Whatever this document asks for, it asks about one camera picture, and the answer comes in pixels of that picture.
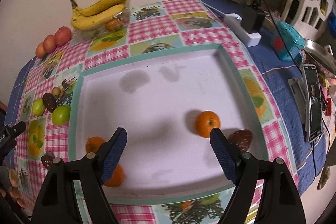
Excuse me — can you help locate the white power strip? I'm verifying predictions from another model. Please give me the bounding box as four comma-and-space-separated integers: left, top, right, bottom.
223, 14, 261, 47

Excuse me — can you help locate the smartphone on stand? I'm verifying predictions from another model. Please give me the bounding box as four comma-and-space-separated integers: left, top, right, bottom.
302, 64, 322, 143

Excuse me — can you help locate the dark brown date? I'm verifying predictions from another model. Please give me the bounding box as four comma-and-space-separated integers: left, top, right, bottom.
41, 154, 55, 170
42, 93, 57, 113
228, 130, 253, 152

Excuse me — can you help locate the yellow banana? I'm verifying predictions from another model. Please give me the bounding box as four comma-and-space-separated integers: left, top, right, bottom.
70, 0, 127, 16
71, 3, 125, 30

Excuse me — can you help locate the orange tangerine tray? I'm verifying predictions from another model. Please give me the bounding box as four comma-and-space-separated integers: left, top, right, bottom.
194, 110, 221, 138

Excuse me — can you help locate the clear plastic fruit container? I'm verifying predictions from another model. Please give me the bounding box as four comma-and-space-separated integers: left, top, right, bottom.
71, 0, 130, 39

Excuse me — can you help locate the upper yellow banana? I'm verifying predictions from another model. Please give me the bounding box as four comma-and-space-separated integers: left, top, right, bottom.
70, 0, 127, 16

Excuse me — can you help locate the metal bowl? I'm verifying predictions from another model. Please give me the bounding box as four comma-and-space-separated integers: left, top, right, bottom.
303, 39, 336, 79

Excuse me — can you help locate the black power adapter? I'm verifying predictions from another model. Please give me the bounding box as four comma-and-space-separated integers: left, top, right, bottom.
241, 5, 266, 34

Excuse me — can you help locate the teal plastic toy box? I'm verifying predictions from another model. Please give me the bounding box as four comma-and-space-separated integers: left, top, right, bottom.
270, 22, 306, 61

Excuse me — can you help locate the medium red apple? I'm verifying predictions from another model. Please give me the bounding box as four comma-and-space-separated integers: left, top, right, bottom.
42, 35, 57, 54

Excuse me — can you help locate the tangerine inside plastic container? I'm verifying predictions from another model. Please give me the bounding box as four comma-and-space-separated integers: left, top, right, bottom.
105, 19, 123, 31

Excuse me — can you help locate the black power cable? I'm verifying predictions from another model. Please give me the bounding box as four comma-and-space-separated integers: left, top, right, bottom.
253, 0, 333, 177

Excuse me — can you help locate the small orange peach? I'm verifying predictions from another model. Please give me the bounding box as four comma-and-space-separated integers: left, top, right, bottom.
35, 43, 47, 59

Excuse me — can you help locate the white tray teal rim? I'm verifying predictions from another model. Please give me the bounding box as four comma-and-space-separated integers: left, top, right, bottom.
68, 44, 269, 205

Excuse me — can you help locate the person's left hand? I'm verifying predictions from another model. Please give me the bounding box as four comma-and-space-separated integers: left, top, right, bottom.
1, 166, 27, 209

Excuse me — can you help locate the lower yellow banana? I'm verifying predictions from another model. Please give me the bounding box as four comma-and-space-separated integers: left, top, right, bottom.
71, 3, 125, 30

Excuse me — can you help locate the large red apple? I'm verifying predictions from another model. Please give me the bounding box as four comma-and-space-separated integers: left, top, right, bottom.
54, 26, 72, 47

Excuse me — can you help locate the orange tangerine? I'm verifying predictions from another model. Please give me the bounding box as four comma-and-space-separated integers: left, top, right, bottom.
85, 136, 105, 153
104, 164, 125, 188

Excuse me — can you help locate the large green jujube fruit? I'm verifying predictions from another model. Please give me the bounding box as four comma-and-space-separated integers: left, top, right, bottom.
51, 105, 71, 126

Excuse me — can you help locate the small green jujube fruit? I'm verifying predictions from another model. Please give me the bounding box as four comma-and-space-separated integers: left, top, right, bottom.
32, 98, 46, 117

